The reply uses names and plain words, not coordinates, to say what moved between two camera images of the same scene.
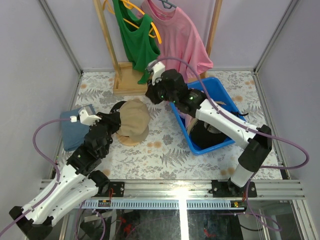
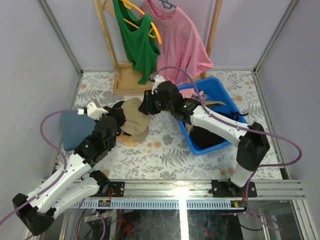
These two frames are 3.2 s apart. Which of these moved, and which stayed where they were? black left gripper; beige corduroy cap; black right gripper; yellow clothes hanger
Moved: black right gripper
Stayed: beige corduroy cap; black left gripper; yellow clothes hanger
